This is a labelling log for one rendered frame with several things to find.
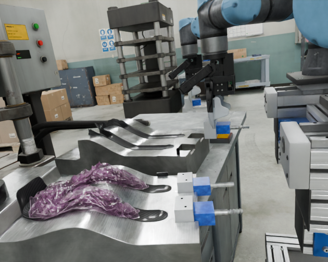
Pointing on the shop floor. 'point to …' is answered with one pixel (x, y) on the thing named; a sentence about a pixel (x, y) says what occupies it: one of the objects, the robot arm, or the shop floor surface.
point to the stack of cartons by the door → (108, 91)
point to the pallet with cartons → (56, 105)
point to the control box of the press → (28, 62)
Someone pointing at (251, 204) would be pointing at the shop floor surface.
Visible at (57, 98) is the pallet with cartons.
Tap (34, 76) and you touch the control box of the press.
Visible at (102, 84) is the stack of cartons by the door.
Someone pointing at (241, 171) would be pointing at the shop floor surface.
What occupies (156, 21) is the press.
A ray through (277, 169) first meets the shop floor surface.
